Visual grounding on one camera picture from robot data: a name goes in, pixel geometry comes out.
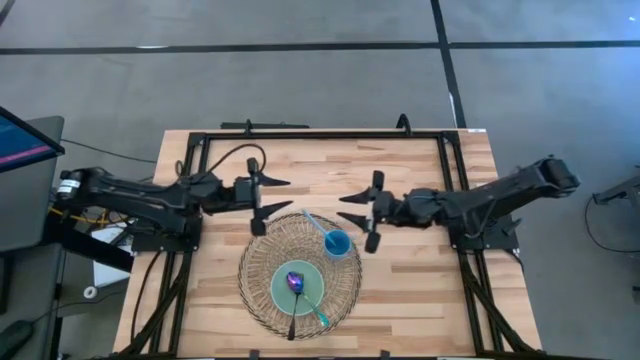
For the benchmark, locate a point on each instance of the blue plastic cup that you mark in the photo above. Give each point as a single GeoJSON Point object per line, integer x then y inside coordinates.
{"type": "Point", "coordinates": [339, 245]}

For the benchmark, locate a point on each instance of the white paper sheet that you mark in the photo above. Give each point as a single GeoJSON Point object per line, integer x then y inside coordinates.
{"type": "Point", "coordinates": [107, 270]}

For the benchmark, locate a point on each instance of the grey metal stand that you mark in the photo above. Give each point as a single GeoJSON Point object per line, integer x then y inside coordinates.
{"type": "Point", "coordinates": [620, 192]}

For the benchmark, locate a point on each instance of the computer monitor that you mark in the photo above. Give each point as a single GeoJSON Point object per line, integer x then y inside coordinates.
{"type": "Point", "coordinates": [20, 142]}

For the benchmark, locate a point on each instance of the pale green bowl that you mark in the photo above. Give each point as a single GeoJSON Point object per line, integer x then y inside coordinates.
{"type": "Point", "coordinates": [310, 300]}

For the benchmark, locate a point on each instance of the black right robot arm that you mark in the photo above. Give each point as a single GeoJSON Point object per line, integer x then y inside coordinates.
{"type": "Point", "coordinates": [500, 197]}

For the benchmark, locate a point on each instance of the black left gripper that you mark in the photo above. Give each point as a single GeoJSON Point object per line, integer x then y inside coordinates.
{"type": "Point", "coordinates": [245, 191]}

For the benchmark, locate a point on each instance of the blue drinking straw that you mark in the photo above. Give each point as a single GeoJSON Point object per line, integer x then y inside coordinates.
{"type": "Point", "coordinates": [315, 223]}

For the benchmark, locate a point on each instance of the black hook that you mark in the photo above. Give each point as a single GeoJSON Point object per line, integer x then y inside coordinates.
{"type": "Point", "coordinates": [404, 116]}

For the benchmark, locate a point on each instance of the round woven straw placemat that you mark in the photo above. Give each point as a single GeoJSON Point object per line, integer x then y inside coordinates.
{"type": "Point", "coordinates": [260, 280]}

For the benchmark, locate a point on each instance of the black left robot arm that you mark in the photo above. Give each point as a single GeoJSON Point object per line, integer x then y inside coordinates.
{"type": "Point", "coordinates": [150, 200]}

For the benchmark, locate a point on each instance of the white tape roll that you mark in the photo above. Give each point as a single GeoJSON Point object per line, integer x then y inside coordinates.
{"type": "Point", "coordinates": [85, 292]}

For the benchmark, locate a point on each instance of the black metal table frame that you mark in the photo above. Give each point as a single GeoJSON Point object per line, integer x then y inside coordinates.
{"type": "Point", "coordinates": [325, 135]}

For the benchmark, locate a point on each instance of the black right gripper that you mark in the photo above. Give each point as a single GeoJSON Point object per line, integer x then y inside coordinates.
{"type": "Point", "coordinates": [385, 207]}

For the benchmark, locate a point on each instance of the iridescent blue spoon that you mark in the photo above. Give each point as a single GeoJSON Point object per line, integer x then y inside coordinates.
{"type": "Point", "coordinates": [295, 282]}

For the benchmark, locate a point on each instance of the black square camera mount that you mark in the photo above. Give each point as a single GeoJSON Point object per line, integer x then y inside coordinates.
{"type": "Point", "coordinates": [384, 355]}

